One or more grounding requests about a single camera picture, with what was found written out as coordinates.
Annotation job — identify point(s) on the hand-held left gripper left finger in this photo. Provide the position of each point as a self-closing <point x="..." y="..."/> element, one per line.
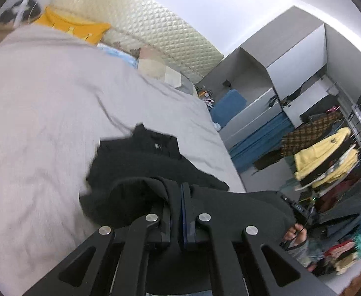
<point x="165" y="231"/>

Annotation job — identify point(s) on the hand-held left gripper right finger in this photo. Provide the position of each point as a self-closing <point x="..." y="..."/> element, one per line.
<point x="186" y="222"/>

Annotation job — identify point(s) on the black puffer jacket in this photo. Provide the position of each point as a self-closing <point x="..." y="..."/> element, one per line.
<point x="131" y="166"/>

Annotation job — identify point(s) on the person's right forearm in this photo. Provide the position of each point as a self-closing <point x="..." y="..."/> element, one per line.
<point x="307" y="254"/>

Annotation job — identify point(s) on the colourful clothes pile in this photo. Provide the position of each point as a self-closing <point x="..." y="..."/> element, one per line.
<point x="344" y="254"/>

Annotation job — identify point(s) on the person's right hand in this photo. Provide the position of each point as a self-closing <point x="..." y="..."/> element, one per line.
<point x="296" y="236"/>

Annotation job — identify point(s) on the dark red garment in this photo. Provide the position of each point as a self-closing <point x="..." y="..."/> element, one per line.
<point x="334" y="192"/>

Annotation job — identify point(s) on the grey garment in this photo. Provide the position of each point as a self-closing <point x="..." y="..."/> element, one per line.
<point x="344" y="214"/>

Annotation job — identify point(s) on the yellow garment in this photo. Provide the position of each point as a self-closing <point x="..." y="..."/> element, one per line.
<point x="322" y="157"/>

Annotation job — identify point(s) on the brown houndstooth coat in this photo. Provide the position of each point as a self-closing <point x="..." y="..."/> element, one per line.
<point x="310" y="134"/>

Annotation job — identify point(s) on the blue curtain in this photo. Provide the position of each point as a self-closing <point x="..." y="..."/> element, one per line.
<point x="260" y="141"/>

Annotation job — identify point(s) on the pale blue cloth bundle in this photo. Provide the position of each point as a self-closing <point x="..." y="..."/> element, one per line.
<point x="216" y="126"/>

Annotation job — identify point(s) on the blue folded cushion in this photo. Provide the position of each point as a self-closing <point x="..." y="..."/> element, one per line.
<point x="228" y="106"/>

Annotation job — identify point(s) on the cluster of small bottles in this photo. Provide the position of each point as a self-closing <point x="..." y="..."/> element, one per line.
<point x="205" y="96"/>

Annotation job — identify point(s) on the grey pillow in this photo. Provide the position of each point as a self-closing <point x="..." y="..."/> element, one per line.
<point x="188" y="88"/>

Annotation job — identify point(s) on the grey wardrobe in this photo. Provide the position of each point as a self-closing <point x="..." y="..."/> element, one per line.
<point x="291" y="49"/>

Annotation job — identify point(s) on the beige pillow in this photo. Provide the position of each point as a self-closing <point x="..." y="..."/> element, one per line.
<point x="154" y="64"/>

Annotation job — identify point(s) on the bed with grey sheet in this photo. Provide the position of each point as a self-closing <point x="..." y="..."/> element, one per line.
<point x="45" y="114"/>

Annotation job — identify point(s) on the cream quilted headboard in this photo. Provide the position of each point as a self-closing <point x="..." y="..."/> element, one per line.
<point x="155" y="21"/>

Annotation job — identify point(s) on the yellow pillow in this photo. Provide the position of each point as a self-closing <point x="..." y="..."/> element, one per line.
<point x="72" y="26"/>

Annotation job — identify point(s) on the black bag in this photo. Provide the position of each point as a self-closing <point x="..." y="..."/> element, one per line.
<point x="8" y="14"/>

